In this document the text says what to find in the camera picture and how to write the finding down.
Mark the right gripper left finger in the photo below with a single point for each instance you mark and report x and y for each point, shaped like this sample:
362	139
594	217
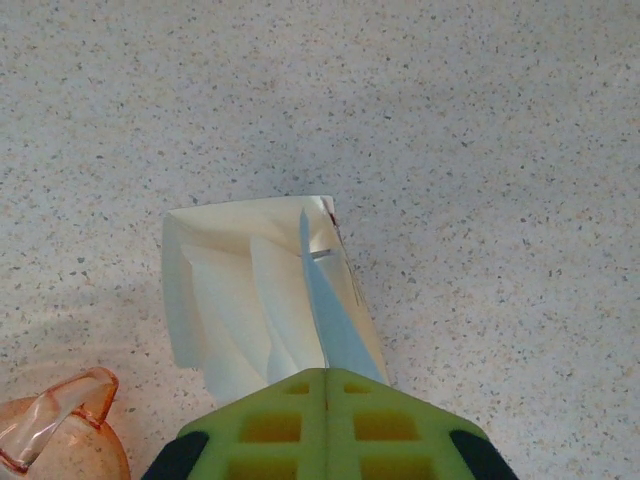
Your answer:
220	432

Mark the orange transparent coffee server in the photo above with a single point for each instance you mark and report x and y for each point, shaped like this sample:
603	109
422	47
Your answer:
90	390

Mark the white paper coffee filter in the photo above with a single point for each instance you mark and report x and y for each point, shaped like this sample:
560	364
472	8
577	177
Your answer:
340	325
285	310
220	320

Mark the cream and orange filter box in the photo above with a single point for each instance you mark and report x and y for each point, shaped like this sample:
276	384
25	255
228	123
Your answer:
240	220

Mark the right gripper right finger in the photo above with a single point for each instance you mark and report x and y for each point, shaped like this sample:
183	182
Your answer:
342	425

